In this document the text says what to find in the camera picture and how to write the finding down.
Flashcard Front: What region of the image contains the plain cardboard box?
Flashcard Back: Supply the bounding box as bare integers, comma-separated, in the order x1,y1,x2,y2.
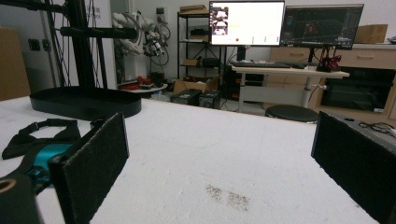
354,23,389,45

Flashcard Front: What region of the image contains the black bow tie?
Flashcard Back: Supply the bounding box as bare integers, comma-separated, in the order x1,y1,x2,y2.
1,118,82,161

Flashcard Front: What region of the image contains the black cable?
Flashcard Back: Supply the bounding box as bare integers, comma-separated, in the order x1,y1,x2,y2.
359,121,396,138

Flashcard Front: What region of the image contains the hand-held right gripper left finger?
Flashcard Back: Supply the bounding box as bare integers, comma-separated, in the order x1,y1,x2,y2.
49,112,131,224

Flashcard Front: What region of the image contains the black built-in oven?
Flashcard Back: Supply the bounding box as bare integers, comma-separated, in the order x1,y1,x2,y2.
319,66,396,113

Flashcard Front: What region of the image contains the black oval stand base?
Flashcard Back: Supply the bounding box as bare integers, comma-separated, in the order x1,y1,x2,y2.
29,86,143,121

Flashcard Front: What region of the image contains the white office desk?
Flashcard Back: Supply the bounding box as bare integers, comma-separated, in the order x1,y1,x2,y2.
230,64,350,114

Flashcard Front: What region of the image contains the black keyboard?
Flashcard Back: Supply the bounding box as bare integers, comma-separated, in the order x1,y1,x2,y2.
229,60,292,70

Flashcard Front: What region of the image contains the round white side table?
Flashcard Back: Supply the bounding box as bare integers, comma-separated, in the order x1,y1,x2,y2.
119,76,169,94

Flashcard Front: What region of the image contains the black metal stand post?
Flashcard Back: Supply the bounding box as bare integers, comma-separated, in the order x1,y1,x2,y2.
46,0,138,90

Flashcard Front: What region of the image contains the black metal shelf rack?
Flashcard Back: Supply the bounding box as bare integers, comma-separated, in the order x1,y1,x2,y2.
176,11,226,79

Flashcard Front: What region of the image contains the black equipment case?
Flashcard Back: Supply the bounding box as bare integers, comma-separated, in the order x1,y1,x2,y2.
170,88,203,107
198,90,223,110

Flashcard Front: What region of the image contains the cardboard box on rack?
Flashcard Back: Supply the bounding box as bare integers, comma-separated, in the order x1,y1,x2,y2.
178,4,210,16

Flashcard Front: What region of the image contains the black round stool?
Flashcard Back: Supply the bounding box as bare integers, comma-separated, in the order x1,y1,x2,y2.
264,104,320,123

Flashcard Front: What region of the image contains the monitor with dark screen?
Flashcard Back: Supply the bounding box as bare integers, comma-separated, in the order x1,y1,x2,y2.
279,3,365,50

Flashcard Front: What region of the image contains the teal bow tie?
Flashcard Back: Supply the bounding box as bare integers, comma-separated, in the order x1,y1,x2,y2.
25,143,75,189

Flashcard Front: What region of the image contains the wooden cabinet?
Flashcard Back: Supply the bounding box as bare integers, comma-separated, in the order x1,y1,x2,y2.
268,43,396,120

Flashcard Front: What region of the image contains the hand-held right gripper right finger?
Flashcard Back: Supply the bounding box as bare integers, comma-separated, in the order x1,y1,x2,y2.
310,110,396,224

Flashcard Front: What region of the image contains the red and black device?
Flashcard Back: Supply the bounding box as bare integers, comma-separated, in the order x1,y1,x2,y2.
317,55,343,74

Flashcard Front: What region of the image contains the brown board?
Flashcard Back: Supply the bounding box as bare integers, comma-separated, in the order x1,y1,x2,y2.
0,26,32,103

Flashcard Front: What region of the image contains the monitor with white screen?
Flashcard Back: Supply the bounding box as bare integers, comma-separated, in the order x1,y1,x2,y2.
208,0,286,48

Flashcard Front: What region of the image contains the open cardboard box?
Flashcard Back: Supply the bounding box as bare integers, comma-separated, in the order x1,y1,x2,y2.
173,75,222,95

